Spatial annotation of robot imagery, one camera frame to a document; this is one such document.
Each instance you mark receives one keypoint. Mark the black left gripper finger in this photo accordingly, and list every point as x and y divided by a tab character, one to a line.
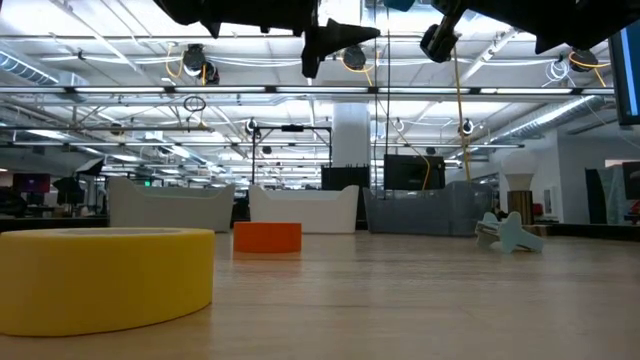
330	37

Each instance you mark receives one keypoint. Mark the orange tape roll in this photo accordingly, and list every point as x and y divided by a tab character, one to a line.
267	237

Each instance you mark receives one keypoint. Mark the pale blue staple remover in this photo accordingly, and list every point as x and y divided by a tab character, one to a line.
515	235

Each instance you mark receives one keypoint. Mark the yellow tape roll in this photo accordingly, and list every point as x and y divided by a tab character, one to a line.
100	285

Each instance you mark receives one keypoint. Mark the white building pillar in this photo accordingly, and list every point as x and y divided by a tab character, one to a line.
351	130

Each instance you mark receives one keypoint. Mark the computer monitor with blue screen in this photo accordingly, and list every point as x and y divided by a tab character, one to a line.
627	75

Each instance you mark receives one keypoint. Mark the black background screen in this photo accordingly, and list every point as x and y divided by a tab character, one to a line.
412	172

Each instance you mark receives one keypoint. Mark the white plastic bin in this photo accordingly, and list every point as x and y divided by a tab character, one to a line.
300	210

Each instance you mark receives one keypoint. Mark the black background chair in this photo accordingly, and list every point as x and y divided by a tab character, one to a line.
594	195

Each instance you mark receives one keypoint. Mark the dark translucent plastic bin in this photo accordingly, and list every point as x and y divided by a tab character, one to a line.
425	212

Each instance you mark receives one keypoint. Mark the light grey plastic bin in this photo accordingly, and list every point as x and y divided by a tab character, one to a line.
170	207

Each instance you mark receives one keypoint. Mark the black background stand frame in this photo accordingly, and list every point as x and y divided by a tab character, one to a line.
292	129

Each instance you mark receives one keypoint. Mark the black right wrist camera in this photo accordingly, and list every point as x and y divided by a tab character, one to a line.
439	44

